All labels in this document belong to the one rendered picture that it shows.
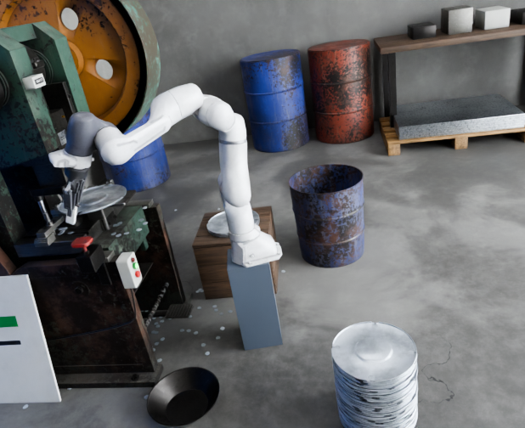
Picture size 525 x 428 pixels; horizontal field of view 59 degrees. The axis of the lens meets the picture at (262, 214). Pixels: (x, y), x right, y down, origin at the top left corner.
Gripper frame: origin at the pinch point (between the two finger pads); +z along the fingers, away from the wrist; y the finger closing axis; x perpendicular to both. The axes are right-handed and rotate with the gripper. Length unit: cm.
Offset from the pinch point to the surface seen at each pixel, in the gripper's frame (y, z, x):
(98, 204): 27.3, 10.0, 1.3
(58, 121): 33.8, -17.8, 24.8
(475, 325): 36, 14, -172
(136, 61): 66, -42, 8
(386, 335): -4, 4, -122
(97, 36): 69, -46, 28
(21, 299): 3, 51, 18
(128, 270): 5.7, 20.8, -22.6
